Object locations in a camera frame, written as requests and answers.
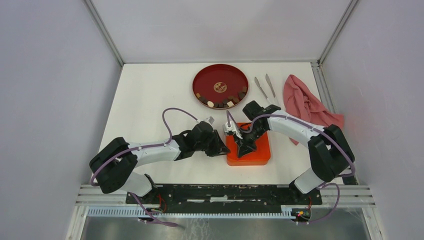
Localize metal tongs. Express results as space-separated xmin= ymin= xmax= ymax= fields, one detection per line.
xmin=253 ymin=73 xmax=282 ymax=107

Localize pink cloth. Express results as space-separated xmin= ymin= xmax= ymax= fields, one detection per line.
xmin=282 ymin=74 xmax=345 ymax=129

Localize orange chocolate box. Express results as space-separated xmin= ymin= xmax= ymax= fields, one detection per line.
xmin=226 ymin=155 xmax=270 ymax=167

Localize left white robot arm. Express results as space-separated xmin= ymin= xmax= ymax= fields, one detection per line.
xmin=89 ymin=121 xmax=230 ymax=204

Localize orange box lid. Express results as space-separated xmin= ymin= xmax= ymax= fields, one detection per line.
xmin=225 ymin=133 xmax=271 ymax=158

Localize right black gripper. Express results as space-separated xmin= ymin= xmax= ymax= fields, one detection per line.
xmin=232 ymin=123 xmax=267 ymax=158

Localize round red tray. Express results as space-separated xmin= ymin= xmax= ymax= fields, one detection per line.
xmin=192 ymin=64 xmax=249 ymax=110

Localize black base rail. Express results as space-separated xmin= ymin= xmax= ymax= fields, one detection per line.
xmin=139 ymin=184 xmax=323 ymax=214

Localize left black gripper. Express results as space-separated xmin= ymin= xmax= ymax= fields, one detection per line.
xmin=194 ymin=129 xmax=230 ymax=157

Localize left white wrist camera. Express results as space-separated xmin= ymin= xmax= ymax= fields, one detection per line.
xmin=197 ymin=116 xmax=215 ymax=125

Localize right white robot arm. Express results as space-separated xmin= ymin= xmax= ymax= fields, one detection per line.
xmin=225 ymin=100 xmax=355 ymax=204

